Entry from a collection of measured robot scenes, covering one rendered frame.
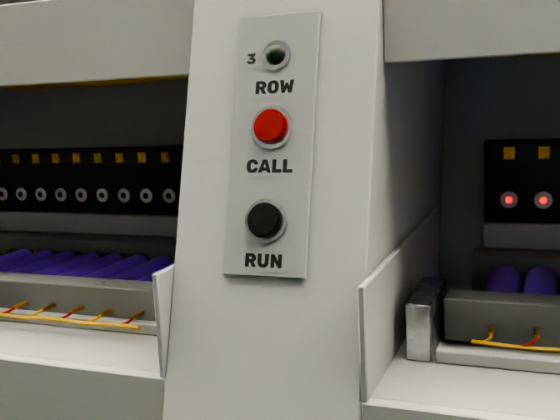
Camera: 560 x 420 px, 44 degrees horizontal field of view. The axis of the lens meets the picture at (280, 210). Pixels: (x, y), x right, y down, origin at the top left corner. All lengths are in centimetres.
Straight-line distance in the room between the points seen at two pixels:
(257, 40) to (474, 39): 10
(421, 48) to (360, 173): 6
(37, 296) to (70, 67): 14
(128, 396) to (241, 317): 7
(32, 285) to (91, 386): 10
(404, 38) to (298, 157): 7
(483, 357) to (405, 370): 4
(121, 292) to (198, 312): 9
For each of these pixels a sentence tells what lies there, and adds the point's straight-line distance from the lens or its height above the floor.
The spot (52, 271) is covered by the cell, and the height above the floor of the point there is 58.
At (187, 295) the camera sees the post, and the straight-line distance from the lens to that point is 33.
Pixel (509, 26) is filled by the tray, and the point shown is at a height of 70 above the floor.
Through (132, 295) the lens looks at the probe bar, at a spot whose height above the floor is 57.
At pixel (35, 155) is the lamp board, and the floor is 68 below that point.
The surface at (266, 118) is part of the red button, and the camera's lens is 32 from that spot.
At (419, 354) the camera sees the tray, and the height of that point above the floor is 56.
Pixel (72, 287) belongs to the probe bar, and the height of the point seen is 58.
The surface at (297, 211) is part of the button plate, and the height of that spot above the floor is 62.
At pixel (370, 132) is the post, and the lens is 31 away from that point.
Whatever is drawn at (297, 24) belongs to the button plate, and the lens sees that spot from 33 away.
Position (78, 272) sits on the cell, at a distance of 48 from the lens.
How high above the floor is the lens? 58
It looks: 6 degrees up
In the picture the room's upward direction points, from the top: 3 degrees clockwise
